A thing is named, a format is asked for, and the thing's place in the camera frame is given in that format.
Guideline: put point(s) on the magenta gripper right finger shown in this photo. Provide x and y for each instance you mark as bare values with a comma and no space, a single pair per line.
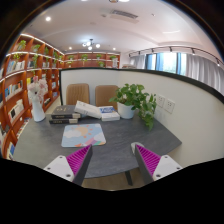
152,166

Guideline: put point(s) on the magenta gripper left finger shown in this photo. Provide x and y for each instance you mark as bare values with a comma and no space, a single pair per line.
73,167

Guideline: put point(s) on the white computer mouse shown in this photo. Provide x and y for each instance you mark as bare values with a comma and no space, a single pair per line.
133,146

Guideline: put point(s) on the pastel cloud mouse pad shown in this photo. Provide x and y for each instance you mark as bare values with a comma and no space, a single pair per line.
82,135

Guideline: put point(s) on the lower dark hardcover book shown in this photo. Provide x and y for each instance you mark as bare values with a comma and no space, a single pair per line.
63,121

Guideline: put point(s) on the dark hardcover book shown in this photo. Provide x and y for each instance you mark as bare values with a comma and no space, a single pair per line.
63,121
65,111

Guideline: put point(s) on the upper dark hardcover book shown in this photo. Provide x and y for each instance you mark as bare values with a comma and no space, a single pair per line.
65,111

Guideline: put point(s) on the white leaning book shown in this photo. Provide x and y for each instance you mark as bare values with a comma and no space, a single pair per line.
87,109

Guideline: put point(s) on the blue and white book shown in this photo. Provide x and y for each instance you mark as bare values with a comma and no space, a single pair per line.
108,113

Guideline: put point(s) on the green potted plant white pot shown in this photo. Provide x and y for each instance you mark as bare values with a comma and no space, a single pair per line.
133,95

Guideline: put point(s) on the left tan chair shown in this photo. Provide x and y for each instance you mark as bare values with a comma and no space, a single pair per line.
77,92

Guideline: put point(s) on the tan chair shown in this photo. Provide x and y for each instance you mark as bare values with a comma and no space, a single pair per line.
77,92
103,94

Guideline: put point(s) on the right tan chair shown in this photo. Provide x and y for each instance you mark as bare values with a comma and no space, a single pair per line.
103,94

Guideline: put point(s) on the white vase with pink flowers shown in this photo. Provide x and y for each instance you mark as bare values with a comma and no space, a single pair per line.
36,91

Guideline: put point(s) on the white sheer curtain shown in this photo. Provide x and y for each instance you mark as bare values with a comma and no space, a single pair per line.
195,67

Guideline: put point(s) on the orange wooden bookshelf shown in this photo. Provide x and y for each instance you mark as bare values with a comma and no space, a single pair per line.
28,58

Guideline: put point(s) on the ceiling chandelier lamp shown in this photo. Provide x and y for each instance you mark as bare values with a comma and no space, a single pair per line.
90,44

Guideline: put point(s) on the ceiling air conditioner vent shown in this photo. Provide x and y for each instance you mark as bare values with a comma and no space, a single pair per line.
119,14

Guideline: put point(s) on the white wall socket right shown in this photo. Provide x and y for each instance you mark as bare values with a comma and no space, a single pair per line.
169,106

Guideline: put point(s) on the white wall socket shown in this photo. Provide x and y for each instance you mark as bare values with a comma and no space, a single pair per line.
169,106
160,100

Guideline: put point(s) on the white wall socket left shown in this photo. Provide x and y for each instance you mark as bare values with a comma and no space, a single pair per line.
160,100

